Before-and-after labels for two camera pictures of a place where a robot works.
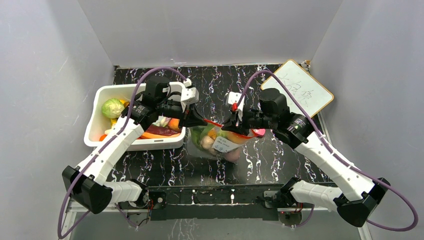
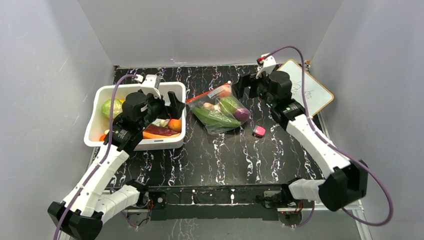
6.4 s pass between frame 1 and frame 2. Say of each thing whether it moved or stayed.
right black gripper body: moved
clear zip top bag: moved
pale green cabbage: stayed
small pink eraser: stayed
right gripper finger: moved
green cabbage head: moved
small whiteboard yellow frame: stayed
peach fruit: moved
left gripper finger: moved
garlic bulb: moved
